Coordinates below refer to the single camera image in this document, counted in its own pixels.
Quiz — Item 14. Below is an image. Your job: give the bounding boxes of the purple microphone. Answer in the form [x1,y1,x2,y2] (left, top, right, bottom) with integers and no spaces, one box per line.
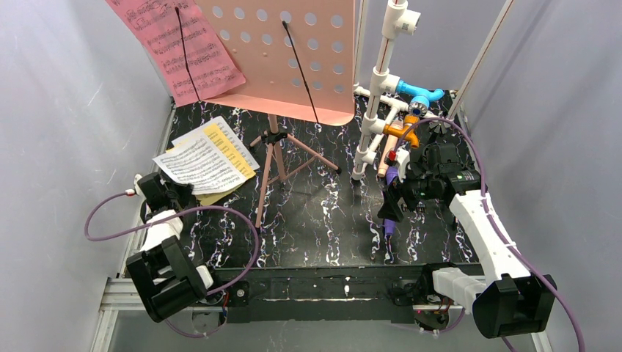
[383,178,397,238]

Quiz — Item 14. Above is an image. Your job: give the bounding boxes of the white sheet music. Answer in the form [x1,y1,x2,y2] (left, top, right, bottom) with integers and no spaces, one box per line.
[153,135,247,194]

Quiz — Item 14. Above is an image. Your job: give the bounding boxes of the pink microphone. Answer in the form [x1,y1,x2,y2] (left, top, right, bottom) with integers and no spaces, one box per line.
[377,133,398,178]

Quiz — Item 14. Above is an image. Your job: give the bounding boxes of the sheet music pages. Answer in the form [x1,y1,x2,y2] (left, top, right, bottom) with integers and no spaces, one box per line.
[172,116,260,170]

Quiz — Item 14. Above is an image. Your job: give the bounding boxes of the yellow sheet music page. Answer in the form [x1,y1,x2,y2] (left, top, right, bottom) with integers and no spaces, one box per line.
[167,125,256,205]

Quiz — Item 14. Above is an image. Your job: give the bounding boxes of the pink sheet music page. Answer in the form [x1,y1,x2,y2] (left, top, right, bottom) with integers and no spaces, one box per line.
[107,0,246,106]

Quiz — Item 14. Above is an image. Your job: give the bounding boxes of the pink music stand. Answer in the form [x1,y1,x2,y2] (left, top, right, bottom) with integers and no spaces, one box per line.
[198,1,355,228]

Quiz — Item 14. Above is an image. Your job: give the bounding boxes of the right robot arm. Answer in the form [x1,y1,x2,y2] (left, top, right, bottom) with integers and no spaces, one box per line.
[378,144,555,339]

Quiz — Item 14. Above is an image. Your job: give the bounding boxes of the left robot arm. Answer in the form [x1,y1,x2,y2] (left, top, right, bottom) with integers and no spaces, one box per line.
[126,172,214,323]

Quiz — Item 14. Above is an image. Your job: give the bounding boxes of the small black comb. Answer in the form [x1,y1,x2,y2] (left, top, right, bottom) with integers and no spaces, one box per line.
[414,202,426,213]

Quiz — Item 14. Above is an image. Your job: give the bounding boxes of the orange faucet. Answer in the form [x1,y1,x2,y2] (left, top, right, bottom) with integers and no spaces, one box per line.
[383,114,420,149]

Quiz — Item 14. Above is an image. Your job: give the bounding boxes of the blue faucet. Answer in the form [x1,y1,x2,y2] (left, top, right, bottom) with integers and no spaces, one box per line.
[395,80,444,118]

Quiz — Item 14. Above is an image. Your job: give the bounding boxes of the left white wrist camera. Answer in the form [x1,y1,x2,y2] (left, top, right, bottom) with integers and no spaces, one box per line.
[125,174,144,197]

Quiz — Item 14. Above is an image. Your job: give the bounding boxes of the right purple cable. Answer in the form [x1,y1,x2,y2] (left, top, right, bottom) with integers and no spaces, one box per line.
[393,117,587,352]

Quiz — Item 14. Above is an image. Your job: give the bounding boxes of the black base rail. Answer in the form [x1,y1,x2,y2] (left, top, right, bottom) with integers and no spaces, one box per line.
[99,262,541,326]

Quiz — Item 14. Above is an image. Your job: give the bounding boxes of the white pvc pipe frame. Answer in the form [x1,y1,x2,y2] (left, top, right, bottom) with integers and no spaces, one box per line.
[349,0,516,182]

